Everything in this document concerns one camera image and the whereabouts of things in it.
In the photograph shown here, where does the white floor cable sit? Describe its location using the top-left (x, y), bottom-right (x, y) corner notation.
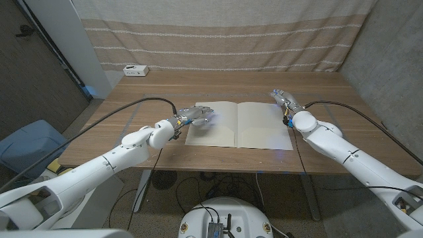
top-left (254, 172), bottom-right (266, 208)

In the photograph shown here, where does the grey box on torso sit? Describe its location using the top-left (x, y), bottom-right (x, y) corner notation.
top-left (207, 221), bottom-right (225, 238)

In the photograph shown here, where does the beige striped cloth backdrop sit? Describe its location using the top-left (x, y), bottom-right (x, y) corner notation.
top-left (71, 0), bottom-right (377, 73)

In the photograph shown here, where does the black looped floor cable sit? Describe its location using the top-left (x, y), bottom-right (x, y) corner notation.
top-left (174, 177), bottom-right (203, 215)

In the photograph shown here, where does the white pillar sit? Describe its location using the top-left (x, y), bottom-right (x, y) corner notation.
top-left (24, 0), bottom-right (113, 99)

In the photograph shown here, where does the yellow foam object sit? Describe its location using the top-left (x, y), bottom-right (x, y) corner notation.
top-left (46, 157), bottom-right (75, 176)

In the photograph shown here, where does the grey table leg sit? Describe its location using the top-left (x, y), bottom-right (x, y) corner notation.
top-left (299, 174), bottom-right (321, 221)

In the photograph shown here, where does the cream paper file folder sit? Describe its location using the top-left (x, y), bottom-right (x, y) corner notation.
top-left (184, 100), bottom-right (293, 151)

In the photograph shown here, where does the black door handle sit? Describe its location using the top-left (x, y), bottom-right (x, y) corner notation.
top-left (15, 24), bottom-right (35, 38)

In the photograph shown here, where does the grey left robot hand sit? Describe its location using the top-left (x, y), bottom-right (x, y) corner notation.
top-left (170, 105), bottom-right (215, 129)

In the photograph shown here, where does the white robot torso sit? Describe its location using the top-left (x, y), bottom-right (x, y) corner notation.
top-left (178, 196), bottom-right (274, 238)

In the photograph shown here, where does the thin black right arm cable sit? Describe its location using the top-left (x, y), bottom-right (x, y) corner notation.
top-left (292, 127), bottom-right (310, 176)

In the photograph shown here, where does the black antenna on torso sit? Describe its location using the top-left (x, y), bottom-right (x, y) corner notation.
top-left (221, 214), bottom-right (236, 238)

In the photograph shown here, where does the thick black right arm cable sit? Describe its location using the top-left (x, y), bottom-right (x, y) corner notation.
top-left (303, 100), bottom-right (423, 166)

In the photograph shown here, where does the round black floor vent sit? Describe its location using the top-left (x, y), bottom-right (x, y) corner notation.
top-left (151, 170), bottom-right (178, 190)

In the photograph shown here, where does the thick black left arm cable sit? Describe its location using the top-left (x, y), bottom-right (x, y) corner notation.
top-left (0, 97), bottom-right (178, 194)

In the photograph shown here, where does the white table leg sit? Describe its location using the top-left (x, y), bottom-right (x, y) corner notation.
top-left (132, 169), bottom-right (152, 212)

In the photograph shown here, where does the white power strip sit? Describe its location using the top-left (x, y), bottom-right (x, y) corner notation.
top-left (123, 65), bottom-right (149, 77)

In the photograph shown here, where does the blue plastic bin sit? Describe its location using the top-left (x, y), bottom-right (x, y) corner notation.
top-left (0, 119), bottom-right (70, 179)

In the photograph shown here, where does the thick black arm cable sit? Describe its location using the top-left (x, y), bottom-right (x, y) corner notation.
top-left (303, 100), bottom-right (423, 166)
top-left (0, 97), bottom-right (178, 194)

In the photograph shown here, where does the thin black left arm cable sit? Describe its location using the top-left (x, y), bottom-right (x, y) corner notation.
top-left (126, 147), bottom-right (163, 231)

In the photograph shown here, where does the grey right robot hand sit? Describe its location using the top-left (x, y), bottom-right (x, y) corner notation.
top-left (270, 89), bottom-right (305, 115)

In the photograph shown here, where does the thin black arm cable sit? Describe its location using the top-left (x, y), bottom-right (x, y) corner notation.
top-left (292, 127), bottom-right (310, 176)
top-left (126, 147), bottom-right (163, 231)

